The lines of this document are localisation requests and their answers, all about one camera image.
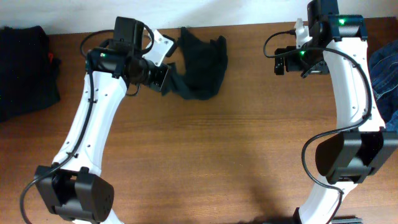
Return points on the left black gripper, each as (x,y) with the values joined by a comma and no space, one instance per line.
(160,82)

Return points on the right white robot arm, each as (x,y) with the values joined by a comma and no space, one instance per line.
(357,148)

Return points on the black folded garment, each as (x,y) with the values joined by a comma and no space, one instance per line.
(29,72)

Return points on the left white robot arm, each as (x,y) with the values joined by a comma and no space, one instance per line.
(72,187)

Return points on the dark green t-shirt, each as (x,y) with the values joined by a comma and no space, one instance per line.
(205,67)

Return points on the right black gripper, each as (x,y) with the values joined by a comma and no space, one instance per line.
(294,66)

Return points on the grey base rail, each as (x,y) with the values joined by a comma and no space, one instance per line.
(349,220)

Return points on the blue denim jeans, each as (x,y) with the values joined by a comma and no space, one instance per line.
(383,73)

